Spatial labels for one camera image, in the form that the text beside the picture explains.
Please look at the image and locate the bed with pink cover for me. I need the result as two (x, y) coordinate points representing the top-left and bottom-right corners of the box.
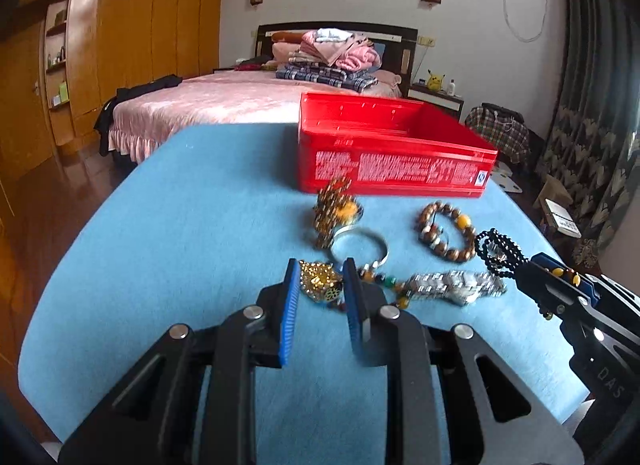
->
(94, 22), (418, 162)

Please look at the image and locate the black garment on bed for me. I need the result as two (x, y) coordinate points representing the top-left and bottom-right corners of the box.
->
(92, 72), (185, 158)

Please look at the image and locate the white bathroom scale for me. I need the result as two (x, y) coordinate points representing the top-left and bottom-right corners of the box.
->
(491, 162), (523, 194)

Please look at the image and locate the blue table cloth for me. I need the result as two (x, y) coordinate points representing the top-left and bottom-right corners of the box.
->
(18, 124), (588, 464)

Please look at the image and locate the pile of folded clothes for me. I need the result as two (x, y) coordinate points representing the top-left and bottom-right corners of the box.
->
(271, 28), (382, 93)

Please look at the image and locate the dark floral curtain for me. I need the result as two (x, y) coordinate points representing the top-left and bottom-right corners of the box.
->
(536, 0), (639, 268)

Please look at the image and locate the silver bangle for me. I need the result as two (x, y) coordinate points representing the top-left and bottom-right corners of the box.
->
(329, 225), (390, 270)

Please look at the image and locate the white box on stool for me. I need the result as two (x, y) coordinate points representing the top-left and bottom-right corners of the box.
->
(540, 198), (582, 239)

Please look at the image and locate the white air conditioner cable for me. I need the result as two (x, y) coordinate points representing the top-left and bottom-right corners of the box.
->
(501, 0), (551, 45)

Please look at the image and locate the wooden bead bracelet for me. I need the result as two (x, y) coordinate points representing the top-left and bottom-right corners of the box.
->
(415, 199), (478, 264)

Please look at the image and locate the black nightstand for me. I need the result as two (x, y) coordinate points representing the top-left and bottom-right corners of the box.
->
(408, 84), (464, 120)

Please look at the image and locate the yellow pikachu toy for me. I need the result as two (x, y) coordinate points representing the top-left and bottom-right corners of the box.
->
(426, 69), (445, 92)

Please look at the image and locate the black bead bracelet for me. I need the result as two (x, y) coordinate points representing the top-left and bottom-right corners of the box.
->
(473, 226), (528, 280)

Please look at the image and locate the silver metal watch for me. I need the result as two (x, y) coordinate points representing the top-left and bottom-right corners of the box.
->
(406, 271), (506, 307)

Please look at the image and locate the plaid bag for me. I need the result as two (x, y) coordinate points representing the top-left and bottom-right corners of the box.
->
(463, 103), (529, 165)

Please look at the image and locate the wooden wardrobe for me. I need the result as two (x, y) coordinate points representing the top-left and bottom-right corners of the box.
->
(1, 0), (221, 179)

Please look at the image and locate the white bottle on nightstand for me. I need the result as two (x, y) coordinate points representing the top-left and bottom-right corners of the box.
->
(446, 79), (456, 96)

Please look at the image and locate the tiger eye bead necklace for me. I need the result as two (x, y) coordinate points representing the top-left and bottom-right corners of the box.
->
(311, 174), (366, 251)

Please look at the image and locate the multicolour bead necklace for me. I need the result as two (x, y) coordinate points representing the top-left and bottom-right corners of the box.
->
(326, 261), (417, 313)

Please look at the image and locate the gold ornament pendant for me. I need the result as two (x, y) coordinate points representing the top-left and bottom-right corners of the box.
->
(299, 260), (343, 303)

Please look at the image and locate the red metal tin box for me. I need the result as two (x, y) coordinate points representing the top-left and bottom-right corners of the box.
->
(297, 92), (498, 197)

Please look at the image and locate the small wooden stool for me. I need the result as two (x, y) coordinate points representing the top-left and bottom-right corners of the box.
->
(534, 174), (574, 218)

